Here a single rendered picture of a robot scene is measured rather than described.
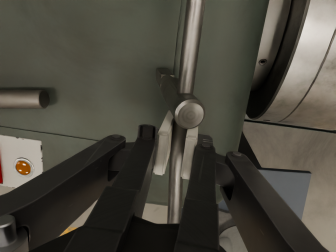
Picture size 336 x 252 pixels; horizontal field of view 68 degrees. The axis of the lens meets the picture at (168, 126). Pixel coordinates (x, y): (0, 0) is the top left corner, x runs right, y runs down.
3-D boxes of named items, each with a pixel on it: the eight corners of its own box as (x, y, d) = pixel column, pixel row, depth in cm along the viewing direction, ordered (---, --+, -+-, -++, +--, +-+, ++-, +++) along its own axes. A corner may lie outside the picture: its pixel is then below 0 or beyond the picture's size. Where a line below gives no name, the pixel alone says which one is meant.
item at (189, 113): (152, 63, 26) (176, 99, 16) (173, 64, 27) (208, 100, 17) (151, 84, 27) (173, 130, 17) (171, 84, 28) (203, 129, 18)
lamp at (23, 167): (19, 171, 34) (15, 174, 33) (18, 157, 33) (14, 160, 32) (34, 173, 34) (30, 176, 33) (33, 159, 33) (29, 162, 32)
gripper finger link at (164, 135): (163, 176, 17) (152, 174, 17) (173, 140, 23) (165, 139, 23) (168, 134, 16) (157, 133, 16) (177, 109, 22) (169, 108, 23)
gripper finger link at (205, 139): (194, 160, 14) (247, 168, 14) (196, 132, 19) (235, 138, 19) (191, 183, 15) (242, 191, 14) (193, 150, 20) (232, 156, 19)
